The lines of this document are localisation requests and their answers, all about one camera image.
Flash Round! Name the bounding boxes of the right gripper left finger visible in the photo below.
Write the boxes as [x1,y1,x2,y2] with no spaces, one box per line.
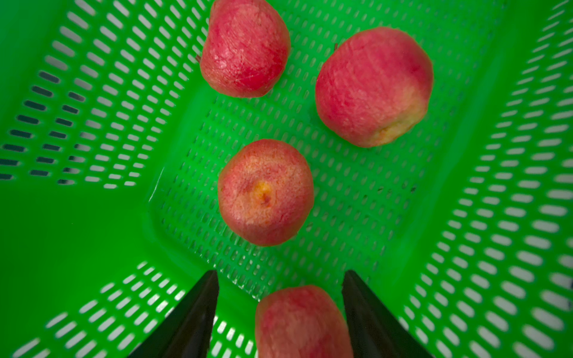
[130,270,219,358]

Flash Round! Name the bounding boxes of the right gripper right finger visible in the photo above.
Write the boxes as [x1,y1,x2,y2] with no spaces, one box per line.
[342,270,432,358]

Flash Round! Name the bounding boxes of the red apple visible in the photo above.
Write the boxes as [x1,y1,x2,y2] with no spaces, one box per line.
[200,0,291,98]
[218,140,314,247]

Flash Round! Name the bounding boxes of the netted apple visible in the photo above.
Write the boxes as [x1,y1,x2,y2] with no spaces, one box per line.
[255,285,354,357]
[316,27,434,148]

